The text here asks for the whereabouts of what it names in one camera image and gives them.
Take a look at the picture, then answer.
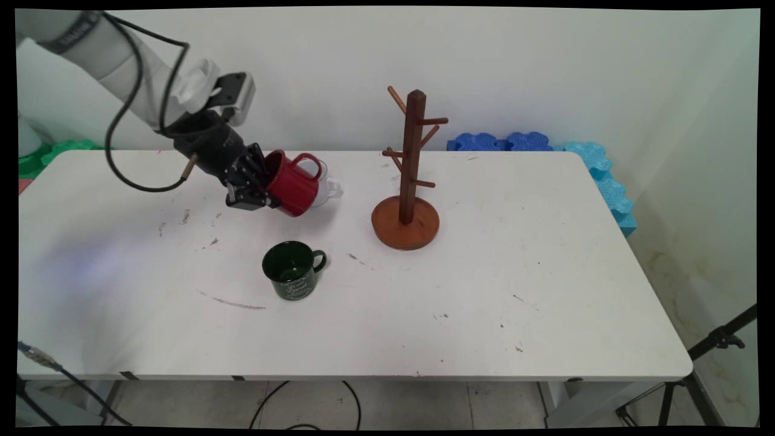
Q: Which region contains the red ceramic mug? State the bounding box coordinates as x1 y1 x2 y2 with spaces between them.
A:
264 150 323 217

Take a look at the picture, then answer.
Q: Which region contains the black tripod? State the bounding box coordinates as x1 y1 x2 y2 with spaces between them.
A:
616 303 759 427

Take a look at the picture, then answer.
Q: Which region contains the dark green enamel mug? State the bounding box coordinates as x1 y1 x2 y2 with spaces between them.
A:
262 240 328 302

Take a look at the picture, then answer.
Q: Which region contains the white table leg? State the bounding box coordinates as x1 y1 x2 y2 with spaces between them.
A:
538 380 658 428

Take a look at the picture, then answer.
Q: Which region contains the black camera cable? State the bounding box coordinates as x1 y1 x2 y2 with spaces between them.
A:
100 11 191 134

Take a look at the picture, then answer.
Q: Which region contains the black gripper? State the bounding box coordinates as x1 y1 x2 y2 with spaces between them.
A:
160 109 282 211

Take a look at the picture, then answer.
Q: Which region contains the black floor cable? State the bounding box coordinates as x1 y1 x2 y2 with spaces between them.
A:
248 380 362 431

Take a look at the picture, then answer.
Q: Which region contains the light blue foam mat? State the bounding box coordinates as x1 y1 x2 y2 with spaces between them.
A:
595 174 638 238
552 141 613 181

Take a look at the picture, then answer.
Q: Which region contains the thick black power cable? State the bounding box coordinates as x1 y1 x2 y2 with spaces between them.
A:
17 374 62 426

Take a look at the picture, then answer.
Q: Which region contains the black cable with metal plug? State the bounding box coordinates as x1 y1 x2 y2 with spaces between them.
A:
104 18 199 194

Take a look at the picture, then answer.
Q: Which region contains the dark blue foam mat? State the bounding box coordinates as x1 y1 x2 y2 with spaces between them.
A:
504 131 554 152
447 133 508 152

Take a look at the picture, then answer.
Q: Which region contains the clear glass mug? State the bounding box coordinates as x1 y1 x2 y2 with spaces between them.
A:
300 159 343 208

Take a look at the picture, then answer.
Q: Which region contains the brown wooden mug tree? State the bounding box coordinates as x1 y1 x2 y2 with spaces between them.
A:
371 86 450 251

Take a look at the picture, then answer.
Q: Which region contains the green foam mat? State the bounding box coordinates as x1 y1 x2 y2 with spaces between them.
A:
18 139 113 180

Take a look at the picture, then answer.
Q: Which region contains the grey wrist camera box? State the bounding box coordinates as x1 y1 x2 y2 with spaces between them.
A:
209 71 256 127

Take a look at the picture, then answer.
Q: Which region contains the cable with grey plug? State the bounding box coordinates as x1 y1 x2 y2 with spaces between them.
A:
17 342 133 426

